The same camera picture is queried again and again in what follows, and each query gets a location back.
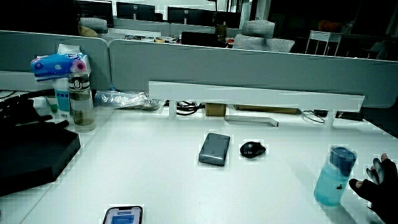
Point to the person's right hand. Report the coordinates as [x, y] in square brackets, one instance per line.
[384, 189]

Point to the blue cleaning spray bottle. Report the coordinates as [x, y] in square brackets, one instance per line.
[332, 183]

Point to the black computer mouse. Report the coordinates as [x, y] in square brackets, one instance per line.
[252, 149]

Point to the flat brown board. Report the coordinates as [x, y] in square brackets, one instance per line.
[265, 109]

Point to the flat silver metal stand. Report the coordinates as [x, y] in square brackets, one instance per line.
[251, 120]

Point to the white side table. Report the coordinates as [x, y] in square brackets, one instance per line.
[323, 39]

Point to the white monitor riser shelf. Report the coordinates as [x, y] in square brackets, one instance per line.
[248, 95]

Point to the grey power bank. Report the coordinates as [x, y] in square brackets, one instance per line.
[214, 149]

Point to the long grey desk divider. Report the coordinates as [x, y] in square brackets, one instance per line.
[248, 68]

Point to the small brown box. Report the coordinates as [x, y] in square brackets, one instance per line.
[215, 109]

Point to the grey office chair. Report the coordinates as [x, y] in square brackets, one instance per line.
[93, 24]
[261, 37]

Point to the brown bottle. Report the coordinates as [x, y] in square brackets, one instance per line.
[221, 31]

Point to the black computer monitor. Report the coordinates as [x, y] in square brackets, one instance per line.
[136, 11]
[194, 16]
[94, 11]

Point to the black smartphone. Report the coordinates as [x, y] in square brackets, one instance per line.
[123, 215]

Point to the clear plastic bag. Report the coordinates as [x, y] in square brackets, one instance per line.
[124, 99]

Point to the clear water bottle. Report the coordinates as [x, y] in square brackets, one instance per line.
[81, 104]

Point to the white bottle with blue label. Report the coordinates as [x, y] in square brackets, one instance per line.
[62, 98]

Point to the small green cup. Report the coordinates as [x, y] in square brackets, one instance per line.
[52, 104]

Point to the blue tissue packet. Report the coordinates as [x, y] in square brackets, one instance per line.
[59, 66]

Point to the black tray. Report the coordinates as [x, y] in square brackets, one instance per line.
[34, 155]

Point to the black device with prongs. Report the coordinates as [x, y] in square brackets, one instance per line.
[21, 109]

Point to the short grey desk divider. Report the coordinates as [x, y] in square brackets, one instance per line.
[31, 49]

